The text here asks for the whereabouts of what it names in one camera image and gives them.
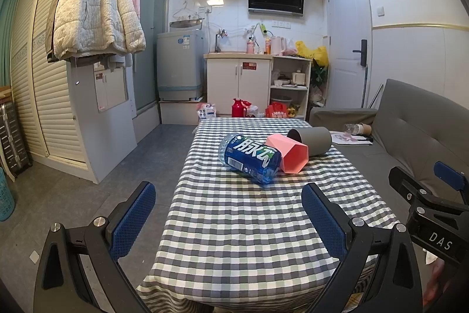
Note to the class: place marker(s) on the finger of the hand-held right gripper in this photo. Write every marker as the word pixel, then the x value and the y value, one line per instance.
pixel 449 175
pixel 406 183

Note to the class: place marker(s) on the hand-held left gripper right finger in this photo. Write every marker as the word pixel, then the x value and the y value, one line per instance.
pixel 324 221

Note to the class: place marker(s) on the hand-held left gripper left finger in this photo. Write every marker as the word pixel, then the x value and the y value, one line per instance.
pixel 133 221

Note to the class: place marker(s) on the brown paper cup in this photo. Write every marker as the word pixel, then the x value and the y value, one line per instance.
pixel 365 129

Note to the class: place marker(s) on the pink hexagonal cup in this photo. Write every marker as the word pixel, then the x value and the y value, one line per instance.
pixel 289 155

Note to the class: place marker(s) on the grey round cup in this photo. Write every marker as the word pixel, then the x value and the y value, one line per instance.
pixel 317 140

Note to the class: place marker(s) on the grey sofa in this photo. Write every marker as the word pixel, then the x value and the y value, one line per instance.
pixel 410 129

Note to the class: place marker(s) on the white papers with pink print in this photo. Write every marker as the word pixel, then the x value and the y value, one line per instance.
pixel 348 140

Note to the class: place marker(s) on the clear crumpled plastic bottle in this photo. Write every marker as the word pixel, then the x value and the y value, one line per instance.
pixel 350 128

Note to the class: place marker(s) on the grey checkered tablecloth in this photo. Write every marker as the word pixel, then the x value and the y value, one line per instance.
pixel 238 225

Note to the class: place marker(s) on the blue plastic drink bottle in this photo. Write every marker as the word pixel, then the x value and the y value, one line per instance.
pixel 251 161

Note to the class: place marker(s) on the white washing machine platform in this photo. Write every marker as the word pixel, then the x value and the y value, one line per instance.
pixel 176 112

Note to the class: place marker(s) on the red snack package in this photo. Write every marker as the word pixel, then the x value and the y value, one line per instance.
pixel 276 111

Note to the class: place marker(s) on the white plastic bag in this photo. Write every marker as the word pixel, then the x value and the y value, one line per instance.
pixel 254 112

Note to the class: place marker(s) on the teal plastic basket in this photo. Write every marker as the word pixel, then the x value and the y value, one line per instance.
pixel 5 195

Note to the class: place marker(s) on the white printed packet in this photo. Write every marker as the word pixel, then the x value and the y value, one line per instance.
pixel 206 112

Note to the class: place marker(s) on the white open shelf unit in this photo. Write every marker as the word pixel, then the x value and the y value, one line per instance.
pixel 308 89

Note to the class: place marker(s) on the red thermos flask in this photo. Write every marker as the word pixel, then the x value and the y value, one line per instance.
pixel 237 108

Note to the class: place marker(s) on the white cooking pot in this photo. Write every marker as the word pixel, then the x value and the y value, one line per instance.
pixel 298 77

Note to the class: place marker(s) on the yellow plastic bag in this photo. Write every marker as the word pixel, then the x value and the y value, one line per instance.
pixel 318 54

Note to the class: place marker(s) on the cream shutter wardrobe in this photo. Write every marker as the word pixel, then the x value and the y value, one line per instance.
pixel 40 96

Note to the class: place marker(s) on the white sink cabinet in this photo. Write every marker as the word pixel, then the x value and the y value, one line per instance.
pixel 234 85

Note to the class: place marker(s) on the grey washing machine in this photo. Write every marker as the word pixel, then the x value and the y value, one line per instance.
pixel 179 63

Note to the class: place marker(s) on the white door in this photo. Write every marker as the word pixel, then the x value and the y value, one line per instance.
pixel 346 27

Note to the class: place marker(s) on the glass shower door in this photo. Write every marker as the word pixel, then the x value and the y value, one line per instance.
pixel 146 41

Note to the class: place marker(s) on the pink electric kettle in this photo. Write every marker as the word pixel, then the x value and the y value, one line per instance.
pixel 277 46

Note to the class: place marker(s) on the pink bottle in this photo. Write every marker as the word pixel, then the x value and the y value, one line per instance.
pixel 250 47

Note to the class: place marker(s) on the metal faucet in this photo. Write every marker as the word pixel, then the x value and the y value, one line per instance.
pixel 217 41

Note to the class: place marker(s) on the metal basin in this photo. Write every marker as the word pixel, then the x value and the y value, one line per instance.
pixel 185 24

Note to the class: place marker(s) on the white quilted jacket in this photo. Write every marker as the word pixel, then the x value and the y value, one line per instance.
pixel 91 5

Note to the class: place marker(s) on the white light switch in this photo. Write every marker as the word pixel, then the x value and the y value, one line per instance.
pixel 381 11

